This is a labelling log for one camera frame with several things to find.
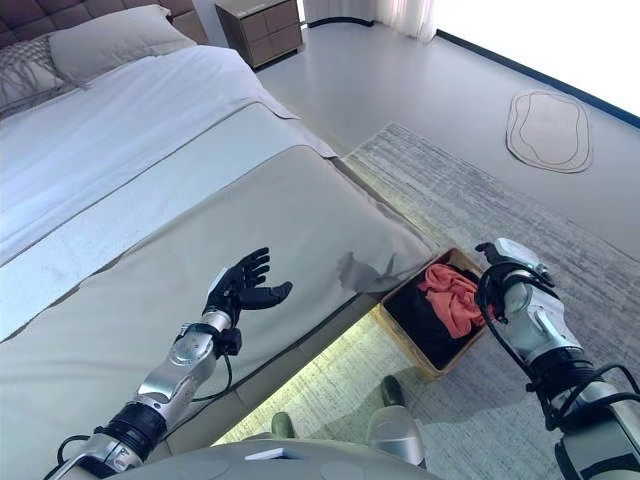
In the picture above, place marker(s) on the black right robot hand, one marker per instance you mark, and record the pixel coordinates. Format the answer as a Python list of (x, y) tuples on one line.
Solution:
[(510, 255)]

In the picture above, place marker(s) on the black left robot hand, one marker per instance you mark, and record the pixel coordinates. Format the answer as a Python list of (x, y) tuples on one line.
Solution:
[(235, 290)]

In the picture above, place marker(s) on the orange garment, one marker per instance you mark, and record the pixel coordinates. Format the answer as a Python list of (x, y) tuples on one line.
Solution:
[(450, 300)]

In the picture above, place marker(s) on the navy black garment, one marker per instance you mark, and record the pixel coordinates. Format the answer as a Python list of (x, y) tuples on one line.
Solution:
[(425, 320)]

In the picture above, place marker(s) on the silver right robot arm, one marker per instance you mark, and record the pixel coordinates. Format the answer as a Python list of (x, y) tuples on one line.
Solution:
[(540, 320)]

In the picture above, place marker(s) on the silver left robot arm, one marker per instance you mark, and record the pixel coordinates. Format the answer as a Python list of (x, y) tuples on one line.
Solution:
[(165, 380)]

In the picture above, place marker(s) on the white bed with pillows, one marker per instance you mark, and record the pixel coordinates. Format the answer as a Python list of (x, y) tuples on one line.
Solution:
[(150, 300)]

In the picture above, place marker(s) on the brown wicker basket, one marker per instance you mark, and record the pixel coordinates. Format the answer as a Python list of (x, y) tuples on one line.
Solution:
[(395, 320)]

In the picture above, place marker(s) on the light grey bed sheet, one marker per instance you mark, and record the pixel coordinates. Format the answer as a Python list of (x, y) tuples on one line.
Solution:
[(175, 165)]

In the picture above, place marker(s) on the grey striped rug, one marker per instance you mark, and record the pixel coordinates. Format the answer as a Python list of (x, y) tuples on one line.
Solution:
[(475, 200)]

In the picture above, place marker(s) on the small cream floor mat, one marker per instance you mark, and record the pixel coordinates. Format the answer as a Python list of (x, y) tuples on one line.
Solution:
[(550, 130)]

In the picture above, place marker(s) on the grey robot torso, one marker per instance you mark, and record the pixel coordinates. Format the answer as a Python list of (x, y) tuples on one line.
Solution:
[(225, 465)]

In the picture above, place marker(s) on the silver right robot leg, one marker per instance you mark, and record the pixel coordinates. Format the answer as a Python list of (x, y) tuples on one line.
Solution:
[(395, 425)]

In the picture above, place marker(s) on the white duvet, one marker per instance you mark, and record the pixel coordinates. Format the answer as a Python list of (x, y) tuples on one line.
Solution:
[(125, 115)]

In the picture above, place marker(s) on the black framed glass window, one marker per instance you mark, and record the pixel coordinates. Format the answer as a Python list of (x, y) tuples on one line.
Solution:
[(550, 40)]

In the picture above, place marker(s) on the brown wooden nightstand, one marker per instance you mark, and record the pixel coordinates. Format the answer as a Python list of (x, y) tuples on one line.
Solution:
[(260, 30)]

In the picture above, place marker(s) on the white sheer curtain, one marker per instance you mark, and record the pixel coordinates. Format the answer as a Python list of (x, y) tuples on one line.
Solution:
[(400, 15)]

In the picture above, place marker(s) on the large beige pillow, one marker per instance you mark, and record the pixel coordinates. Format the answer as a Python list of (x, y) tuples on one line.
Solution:
[(115, 40)]

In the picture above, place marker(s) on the grey patterned cushion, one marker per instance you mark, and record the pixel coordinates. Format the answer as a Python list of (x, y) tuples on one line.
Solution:
[(25, 70)]

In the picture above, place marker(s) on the tufted brown headboard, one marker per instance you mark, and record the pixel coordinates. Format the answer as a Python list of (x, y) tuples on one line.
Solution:
[(75, 15)]

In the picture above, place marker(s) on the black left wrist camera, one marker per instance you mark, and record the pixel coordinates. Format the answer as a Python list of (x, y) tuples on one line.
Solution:
[(232, 342)]

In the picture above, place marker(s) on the bed with upholstered frame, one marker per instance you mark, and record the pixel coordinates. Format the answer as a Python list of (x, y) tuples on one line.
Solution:
[(150, 250)]

